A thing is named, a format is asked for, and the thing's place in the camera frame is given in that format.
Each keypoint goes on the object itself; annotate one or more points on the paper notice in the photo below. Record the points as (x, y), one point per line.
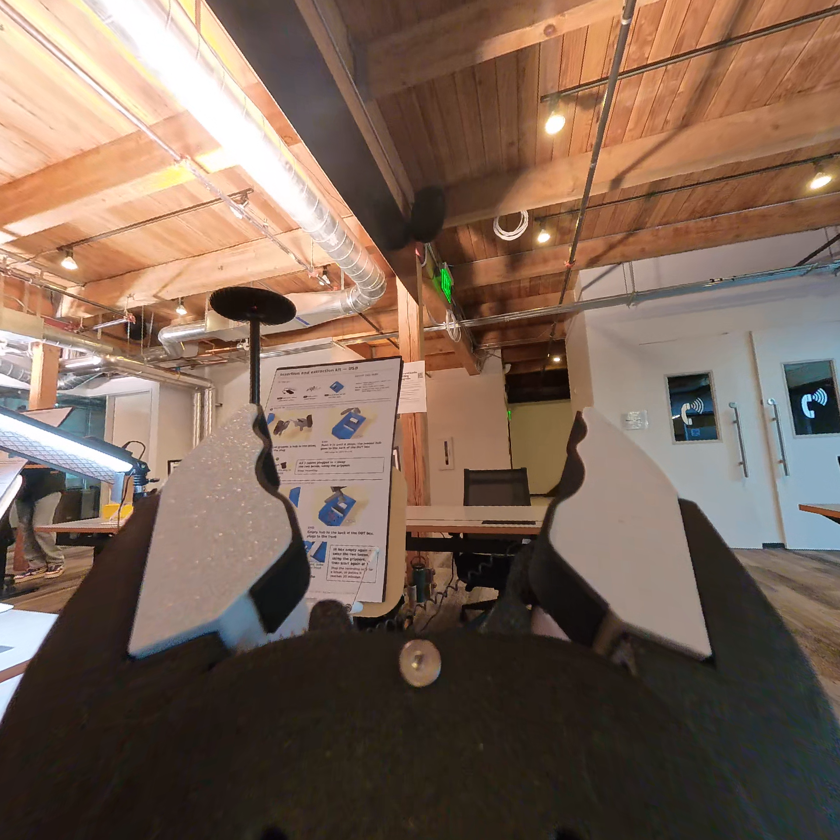
(411, 387)

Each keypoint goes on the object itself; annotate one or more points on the led panel desk lamp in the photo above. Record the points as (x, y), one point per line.
(65, 446)

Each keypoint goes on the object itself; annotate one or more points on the black office chair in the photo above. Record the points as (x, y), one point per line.
(497, 487)

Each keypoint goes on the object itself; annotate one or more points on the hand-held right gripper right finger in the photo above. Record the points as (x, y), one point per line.
(630, 525)

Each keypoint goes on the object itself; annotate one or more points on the green exit sign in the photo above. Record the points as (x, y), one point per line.
(445, 282)

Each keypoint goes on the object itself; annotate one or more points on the black disc on pole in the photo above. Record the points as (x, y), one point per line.
(253, 303)

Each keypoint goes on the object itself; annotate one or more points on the black fuzzy ball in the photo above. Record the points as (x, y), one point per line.
(428, 213)

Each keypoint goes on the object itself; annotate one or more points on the long fluorescent ceiling lamp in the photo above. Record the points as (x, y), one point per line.
(197, 98)

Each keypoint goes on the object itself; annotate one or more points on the wall thermostat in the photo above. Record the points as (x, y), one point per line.
(636, 420)

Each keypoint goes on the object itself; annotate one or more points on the instruction poster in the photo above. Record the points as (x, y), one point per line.
(341, 459)

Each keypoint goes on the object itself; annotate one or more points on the silver air duct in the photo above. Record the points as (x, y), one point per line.
(341, 262)

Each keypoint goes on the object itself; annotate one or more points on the white door with phone sign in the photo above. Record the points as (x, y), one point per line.
(807, 472)
(695, 485)

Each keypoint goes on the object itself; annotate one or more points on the yellow bin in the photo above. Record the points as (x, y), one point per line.
(111, 512)

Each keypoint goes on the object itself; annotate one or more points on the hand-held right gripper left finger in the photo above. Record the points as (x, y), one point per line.
(210, 525)

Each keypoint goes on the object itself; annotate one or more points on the wooden post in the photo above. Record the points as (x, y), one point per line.
(413, 472)

